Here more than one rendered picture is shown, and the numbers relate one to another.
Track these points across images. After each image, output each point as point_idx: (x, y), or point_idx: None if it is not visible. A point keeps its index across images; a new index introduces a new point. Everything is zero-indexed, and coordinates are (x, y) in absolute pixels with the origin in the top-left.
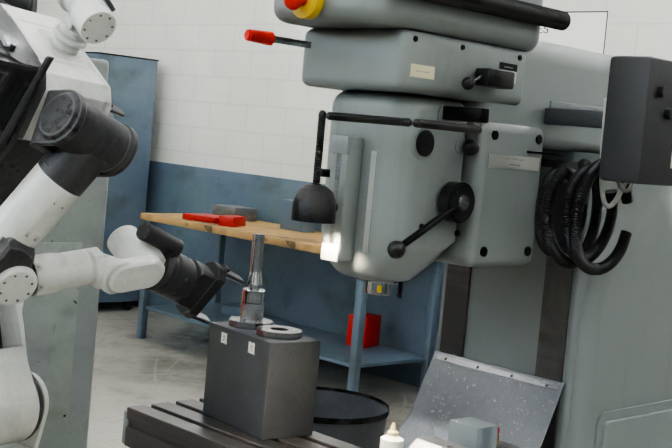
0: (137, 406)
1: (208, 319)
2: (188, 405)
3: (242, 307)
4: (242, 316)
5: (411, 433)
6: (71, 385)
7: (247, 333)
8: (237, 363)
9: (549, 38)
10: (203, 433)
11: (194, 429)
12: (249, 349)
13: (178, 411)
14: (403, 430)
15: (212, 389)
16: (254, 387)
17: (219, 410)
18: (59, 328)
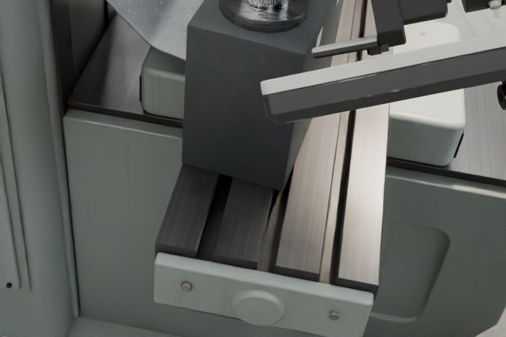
0: (359, 277)
1: (317, 47)
2: (263, 232)
3: None
4: None
5: None
6: None
7: None
8: (324, 43)
9: None
10: (376, 133)
11: (373, 150)
12: None
13: (314, 218)
14: (116, 3)
15: (297, 138)
16: (333, 36)
17: (300, 142)
18: None
